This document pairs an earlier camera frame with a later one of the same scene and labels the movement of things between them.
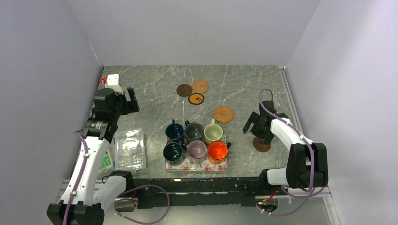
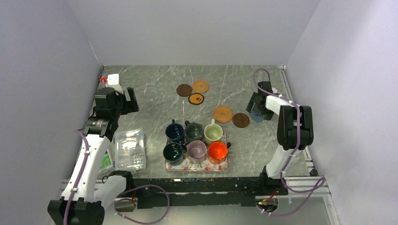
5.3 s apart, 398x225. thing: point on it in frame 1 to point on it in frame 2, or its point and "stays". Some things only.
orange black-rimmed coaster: [195, 98] stays
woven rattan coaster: [200, 86] stays
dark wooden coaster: [260, 147] to [241, 120]
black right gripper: [265, 138] to [267, 113]
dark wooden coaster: [184, 90] stays
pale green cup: [212, 132] stays
